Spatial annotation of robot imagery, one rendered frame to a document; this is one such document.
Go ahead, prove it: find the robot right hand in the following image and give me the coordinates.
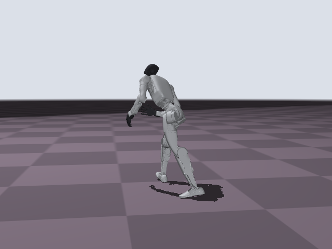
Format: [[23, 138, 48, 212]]
[[141, 104, 160, 117]]

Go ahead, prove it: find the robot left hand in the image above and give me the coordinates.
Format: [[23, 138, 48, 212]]
[[126, 114, 134, 127]]

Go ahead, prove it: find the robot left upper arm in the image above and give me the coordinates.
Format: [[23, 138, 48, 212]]
[[139, 75, 151, 103]]

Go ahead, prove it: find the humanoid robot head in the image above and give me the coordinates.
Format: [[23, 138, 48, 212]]
[[144, 64, 159, 76]]

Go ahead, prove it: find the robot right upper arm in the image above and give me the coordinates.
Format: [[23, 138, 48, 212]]
[[169, 84, 181, 107]]

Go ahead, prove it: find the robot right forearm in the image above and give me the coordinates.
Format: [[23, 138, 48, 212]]
[[156, 111, 165, 117]]

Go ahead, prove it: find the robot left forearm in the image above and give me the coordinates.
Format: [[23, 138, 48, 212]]
[[128, 94, 142, 117]]

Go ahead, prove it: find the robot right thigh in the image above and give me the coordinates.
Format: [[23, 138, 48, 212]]
[[161, 116, 186, 147]]

